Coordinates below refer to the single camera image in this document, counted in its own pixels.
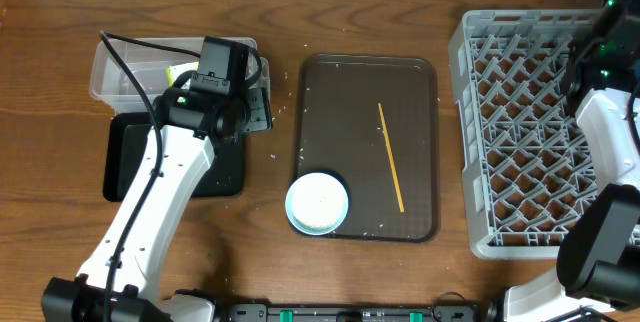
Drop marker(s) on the light blue rice bowl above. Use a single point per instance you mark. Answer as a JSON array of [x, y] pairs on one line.
[[316, 204]]

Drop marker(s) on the yellow green snack wrapper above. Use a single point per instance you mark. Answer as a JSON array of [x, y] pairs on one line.
[[179, 75]]

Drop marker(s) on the brown serving tray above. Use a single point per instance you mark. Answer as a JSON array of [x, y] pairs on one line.
[[339, 132]]

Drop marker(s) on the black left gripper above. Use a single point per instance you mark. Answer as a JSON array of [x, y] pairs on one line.
[[258, 119]]

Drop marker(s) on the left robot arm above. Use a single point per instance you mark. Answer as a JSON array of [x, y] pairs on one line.
[[120, 280]]

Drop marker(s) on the black plastic tray bin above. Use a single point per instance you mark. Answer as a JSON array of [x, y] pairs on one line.
[[127, 141]]

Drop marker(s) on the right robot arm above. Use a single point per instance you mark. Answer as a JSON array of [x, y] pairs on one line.
[[597, 268]]

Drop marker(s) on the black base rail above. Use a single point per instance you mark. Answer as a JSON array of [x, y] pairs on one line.
[[350, 313]]

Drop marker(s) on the wooden chopstick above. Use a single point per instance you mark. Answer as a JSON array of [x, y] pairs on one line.
[[391, 159]]

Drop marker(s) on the grey dishwasher rack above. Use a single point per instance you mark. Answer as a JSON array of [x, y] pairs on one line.
[[528, 175]]

